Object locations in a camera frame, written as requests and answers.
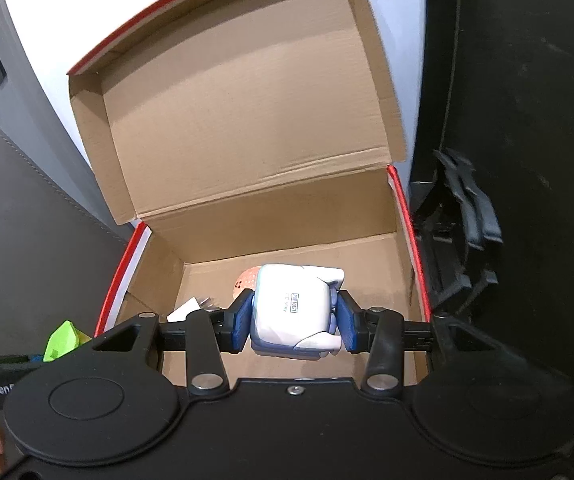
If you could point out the grey leather desk mat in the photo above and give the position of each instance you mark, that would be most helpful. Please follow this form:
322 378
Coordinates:
27 235

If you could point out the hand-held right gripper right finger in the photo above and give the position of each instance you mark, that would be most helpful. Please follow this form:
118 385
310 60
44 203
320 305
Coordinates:
349 327

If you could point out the black monitor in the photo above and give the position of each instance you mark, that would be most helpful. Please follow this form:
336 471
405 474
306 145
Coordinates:
542 110

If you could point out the white wall charger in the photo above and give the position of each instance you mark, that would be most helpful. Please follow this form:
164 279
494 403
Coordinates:
184 311

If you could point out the white and blue cube toy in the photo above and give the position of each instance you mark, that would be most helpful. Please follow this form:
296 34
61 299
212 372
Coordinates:
292 310

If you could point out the red cardboard shoe box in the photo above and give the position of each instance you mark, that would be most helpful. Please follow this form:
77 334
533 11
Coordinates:
242 110

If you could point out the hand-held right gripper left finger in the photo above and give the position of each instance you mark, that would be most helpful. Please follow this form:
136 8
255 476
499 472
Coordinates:
239 322

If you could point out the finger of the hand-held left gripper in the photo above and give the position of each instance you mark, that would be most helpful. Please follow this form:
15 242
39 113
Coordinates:
2 360

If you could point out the green hexagonal box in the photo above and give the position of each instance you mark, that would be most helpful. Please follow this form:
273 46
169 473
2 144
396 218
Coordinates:
62 342

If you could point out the burger toy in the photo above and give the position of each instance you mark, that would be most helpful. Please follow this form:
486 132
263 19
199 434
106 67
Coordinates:
244 280

